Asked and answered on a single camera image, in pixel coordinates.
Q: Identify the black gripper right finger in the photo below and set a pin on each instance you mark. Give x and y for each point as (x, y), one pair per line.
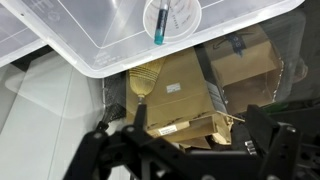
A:
(283, 150)

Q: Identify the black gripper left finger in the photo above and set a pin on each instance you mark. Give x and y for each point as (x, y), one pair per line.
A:
(96, 150)

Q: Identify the teal and black pen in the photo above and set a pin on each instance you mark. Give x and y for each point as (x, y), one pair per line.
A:
(161, 23)

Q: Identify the open cardboard box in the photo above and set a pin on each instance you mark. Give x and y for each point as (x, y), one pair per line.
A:
(246, 66)

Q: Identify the flat brown cardboard box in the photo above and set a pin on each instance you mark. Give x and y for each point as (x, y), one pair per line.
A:
(180, 100)

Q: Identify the clear plastic measuring cup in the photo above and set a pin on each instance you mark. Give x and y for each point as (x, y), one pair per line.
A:
(186, 23)

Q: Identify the black mesh bag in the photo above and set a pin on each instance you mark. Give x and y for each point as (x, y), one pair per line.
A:
(115, 100)

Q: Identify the translucent white plastic bin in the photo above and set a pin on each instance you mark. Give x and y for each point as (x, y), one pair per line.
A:
(93, 33)

